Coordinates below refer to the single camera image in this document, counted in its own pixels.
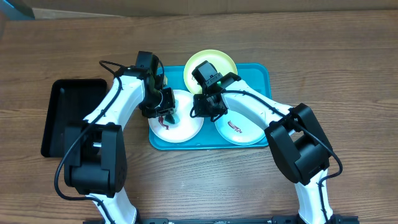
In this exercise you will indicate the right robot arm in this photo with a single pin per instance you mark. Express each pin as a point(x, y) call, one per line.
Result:
point(298, 144)

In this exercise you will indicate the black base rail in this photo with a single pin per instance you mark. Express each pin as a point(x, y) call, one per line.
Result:
point(283, 219)

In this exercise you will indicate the green sponge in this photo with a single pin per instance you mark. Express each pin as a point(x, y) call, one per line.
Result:
point(172, 118)

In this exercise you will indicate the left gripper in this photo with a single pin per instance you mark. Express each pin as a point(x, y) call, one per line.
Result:
point(165, 109)

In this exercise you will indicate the yellow-green plate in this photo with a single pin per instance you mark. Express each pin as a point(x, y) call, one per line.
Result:
point(221, 61)

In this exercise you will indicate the cardboard strip at back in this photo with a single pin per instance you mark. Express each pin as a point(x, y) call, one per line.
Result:
point(204, 7)

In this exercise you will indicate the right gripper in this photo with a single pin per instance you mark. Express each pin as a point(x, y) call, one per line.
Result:
point(201, 111)

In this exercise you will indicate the black rectangular bin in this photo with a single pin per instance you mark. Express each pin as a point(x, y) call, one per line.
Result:
point(70, 100)

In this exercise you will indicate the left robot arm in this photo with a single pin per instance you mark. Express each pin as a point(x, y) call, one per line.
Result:
point(94, 166)

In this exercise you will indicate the light blue plate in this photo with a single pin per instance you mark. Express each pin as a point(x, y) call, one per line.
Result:
point(239, 130)

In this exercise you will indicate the white plate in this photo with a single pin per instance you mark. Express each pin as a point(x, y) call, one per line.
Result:
point(185, 127)

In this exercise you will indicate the teal plastic tray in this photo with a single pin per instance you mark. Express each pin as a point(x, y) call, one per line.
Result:
point(254, 74)

